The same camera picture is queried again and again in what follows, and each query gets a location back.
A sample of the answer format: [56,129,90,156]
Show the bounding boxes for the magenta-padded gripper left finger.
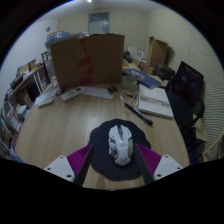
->
[43,143,95,187]

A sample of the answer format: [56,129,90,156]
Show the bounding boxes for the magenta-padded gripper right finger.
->
[133,143,184,186]

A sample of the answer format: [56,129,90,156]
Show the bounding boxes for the white and black computer mouse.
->
[107,124,134,167]

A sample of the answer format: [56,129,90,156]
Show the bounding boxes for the black mouse pad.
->
[87,118,152,182]

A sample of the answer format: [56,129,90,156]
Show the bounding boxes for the black marker pen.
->
[124,102,154,127]

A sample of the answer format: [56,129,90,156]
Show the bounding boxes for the open white notebook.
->
[137,83,175,120]

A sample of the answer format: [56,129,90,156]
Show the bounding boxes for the black office chair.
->
[165,60,208,164]

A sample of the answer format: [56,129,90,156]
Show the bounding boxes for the white paper sheet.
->
[33,87,61,106]
[81,85,116,100]

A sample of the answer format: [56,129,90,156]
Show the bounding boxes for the black eyeglasses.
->
[54,87,65,97]

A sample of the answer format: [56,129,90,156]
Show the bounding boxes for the cluttered shelf unit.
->
[0,49,51,158]

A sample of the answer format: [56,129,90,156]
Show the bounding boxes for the blue book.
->
[122,68,163,90]

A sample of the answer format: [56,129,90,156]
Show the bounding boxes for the large brown cardboard box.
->
[49,33,126,90]

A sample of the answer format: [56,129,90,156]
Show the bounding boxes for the open brown cardboard box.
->
[146,35,169,69]

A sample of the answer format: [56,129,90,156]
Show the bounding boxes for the blue and white display cabinet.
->
[46,30,69,43]

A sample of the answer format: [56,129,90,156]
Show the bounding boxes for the door with top window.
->
[87,12,111,34]

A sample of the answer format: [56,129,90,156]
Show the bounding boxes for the white cable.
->
[119,89,139,108]

